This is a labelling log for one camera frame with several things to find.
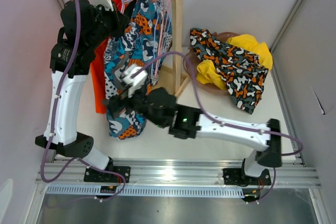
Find bright orange shorts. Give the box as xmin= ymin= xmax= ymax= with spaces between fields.
xmin=89 ymin=0 xmax=127 ymax=114

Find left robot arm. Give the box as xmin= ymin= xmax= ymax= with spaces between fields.
xmin=35 ymin=0 xmax=129 ymax=182

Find orange grey camouflage shorts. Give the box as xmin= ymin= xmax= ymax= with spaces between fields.
xmin=190 ymin=28 xmax=269 ymax=114

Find dark navy shorts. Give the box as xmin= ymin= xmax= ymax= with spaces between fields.
xmin=124 ymin=0 xmax=137 ymax=24

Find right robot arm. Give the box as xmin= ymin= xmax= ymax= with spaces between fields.
xmin=102 ymin=88 xmax=282 ymax=184

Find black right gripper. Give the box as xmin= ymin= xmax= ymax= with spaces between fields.
xmin=101 ymin=82 xmax=166 ymax=129

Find translucent pink plastic basin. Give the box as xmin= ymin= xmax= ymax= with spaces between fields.
xmin=183 ymin=32 xmax=239 ymax=95

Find wooden clothes rack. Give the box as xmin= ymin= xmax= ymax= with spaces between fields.
xmin=60 ymin=0 xmax=191 ymax=96

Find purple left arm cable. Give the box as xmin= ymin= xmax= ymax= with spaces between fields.
xmin=40 ymin=0 xmax=127 ymax=204

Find blue patterned shorts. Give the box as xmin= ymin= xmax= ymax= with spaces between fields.
xmin=103 ymin=0 xmax=172 ymax=140

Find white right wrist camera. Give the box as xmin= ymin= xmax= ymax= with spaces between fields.
xmin=120 ymin=64 xmax=148 ymax=98

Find aluminium mounting rail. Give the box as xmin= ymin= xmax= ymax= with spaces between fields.
xmin=35 ymin=159 xmax=322 ymax=189

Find grey slotted cable duct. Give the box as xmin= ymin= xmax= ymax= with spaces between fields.
xmin=46 ymin=184 xmax=245 ymax=198

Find yellow shorts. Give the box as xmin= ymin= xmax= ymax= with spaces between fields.
xmin=196 ymin=33 xmax=273 ymax=90

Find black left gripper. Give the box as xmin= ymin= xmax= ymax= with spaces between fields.
xmin=86 ymin=0 xmax=129 ymax=49

